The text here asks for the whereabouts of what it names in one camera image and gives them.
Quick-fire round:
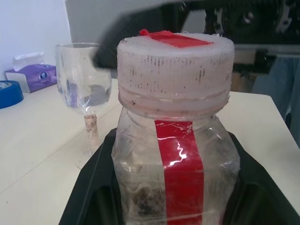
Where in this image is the clear wine glass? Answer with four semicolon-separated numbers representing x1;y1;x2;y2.
55;43;113;170

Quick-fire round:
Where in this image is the dark grey panel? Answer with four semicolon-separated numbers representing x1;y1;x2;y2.
65;0;165;45

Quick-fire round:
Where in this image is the purple tissue box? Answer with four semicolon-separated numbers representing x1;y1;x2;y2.
4;51;58;94

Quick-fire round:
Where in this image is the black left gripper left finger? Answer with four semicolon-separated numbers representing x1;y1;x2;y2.
58;128;124;225

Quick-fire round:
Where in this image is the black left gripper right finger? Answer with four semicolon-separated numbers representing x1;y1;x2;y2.
224;131;300;225

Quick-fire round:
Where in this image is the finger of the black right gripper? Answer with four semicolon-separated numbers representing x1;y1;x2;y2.
92;0;186;70

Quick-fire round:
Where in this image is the white ribbed bottle cap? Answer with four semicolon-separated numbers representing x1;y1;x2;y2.
116;30;236;113

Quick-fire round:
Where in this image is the blue tape roll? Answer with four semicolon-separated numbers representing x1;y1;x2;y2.
0;80;24;110

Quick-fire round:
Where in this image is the silver metal rail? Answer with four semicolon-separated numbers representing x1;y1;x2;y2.
234;44;300;56

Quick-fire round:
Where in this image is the person in blue jeans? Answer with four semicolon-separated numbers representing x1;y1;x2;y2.
268;52;300;150

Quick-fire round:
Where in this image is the clear plastic bottle red tape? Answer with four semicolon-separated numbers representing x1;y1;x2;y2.
110;95;242;225

